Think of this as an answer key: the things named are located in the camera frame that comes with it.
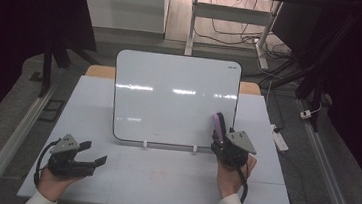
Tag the white desk frame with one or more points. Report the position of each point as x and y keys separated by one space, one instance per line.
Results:
x=231 y=13

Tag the black metal stand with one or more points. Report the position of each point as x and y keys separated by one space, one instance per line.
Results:
x=47 y=69

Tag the person's right hand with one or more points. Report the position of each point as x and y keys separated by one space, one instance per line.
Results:
x=230 y=182

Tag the purple whiteboard eraser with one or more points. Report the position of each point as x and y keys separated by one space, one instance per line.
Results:
x=216 y=123

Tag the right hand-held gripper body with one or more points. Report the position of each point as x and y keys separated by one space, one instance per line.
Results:
x=236 y=147

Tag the black floor frame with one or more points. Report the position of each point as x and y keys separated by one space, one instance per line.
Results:
x=51 y=110

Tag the small white plug adapter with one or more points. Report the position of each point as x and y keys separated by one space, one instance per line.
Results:
x=305 y=114

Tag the white power strip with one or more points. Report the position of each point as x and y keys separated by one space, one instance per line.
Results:
x=280 y=141

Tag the white whiteboard stand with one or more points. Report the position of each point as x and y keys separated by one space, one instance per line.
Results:
x=194 y=149

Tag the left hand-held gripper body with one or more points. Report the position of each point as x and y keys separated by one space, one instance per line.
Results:
x=64 y=162

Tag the person's left hand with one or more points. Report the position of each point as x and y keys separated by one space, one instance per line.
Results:
x=50 y=185

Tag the white whiteboard with black rim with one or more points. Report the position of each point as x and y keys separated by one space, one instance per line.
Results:
x=175 y=108

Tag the aluminium floor rail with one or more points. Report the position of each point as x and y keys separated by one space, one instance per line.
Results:
x=326 y=176
x=14 y=139

